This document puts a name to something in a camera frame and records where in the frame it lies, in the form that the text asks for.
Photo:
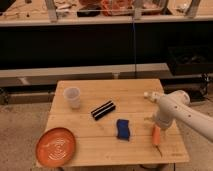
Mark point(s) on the orange pepper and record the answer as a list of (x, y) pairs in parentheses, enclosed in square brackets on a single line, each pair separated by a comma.
[(156, 137)]

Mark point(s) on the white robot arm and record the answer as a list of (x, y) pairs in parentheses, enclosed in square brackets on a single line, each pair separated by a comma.
[(176, 106)]

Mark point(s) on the white ceramic cup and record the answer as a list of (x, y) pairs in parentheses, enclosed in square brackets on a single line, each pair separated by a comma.
[(72, 96)]

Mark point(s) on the black white striped block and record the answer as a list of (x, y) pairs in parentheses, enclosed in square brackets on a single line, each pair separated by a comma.
[(103, 110)]

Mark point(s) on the wooden table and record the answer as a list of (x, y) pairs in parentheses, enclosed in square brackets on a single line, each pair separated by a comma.
[(96, 140)]

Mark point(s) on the blue sponge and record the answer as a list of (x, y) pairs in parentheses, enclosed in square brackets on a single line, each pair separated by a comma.
[(123, 129)]

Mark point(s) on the small white object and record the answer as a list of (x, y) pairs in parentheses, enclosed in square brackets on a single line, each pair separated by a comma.
[(153, 96)]

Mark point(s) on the orange plate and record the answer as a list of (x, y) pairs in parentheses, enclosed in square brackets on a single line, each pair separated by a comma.
[(55, 147)]

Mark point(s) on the black bin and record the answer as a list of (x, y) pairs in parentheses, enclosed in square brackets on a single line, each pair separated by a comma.
[(190, 60)]

